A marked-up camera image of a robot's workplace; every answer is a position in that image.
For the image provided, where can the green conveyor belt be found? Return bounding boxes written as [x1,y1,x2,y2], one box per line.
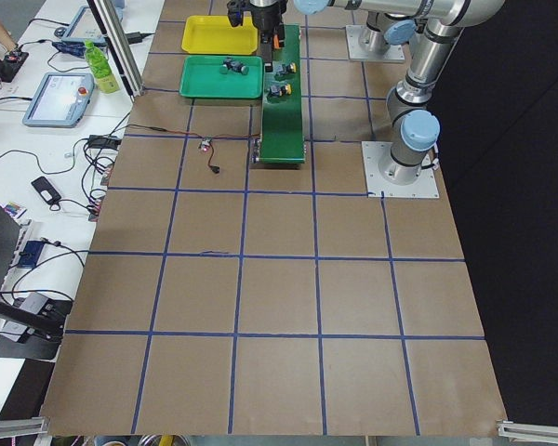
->
[253,24,305,164]

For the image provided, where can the yellow plastic tray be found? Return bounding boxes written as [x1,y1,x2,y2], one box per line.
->
[181,15,259,55]

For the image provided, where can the near teach pendant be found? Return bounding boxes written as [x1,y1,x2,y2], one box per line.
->
[22,72,94,128]

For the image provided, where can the small motor controller board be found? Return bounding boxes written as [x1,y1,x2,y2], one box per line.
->
[199,138,213,152]

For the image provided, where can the aluminium frame post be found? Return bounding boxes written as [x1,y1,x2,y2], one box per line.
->
[87,0,144,98]

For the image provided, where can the black power adapter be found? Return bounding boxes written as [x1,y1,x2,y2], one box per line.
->
[87,135,121,150]

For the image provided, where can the red black power wire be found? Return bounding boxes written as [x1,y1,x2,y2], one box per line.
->
[120,123,261,176]

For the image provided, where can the green tea bottle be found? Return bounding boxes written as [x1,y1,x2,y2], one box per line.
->
[84,41,120,94]

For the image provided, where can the black phone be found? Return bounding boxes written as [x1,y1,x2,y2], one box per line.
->
[31,177,62,205]

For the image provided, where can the far teach pendant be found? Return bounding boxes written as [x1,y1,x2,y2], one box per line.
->
[55,6,107,46]

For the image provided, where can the yellow push button switch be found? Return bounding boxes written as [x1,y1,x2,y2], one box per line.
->
[274,62,298,79]

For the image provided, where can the teach pendant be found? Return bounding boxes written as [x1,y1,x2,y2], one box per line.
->
[22,72,94,128]
[55,6,107,46]

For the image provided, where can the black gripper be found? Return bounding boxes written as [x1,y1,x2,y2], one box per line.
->
[227,0,287,72]

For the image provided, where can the green plastic tray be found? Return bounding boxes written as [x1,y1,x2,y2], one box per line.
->
[179,55,263,99]

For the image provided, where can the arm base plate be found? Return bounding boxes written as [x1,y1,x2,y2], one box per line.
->
[345,25,405,63]
[362,141,439,199]

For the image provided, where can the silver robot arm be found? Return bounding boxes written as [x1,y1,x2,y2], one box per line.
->
[227,0,417,72]
[295,1,504,186]

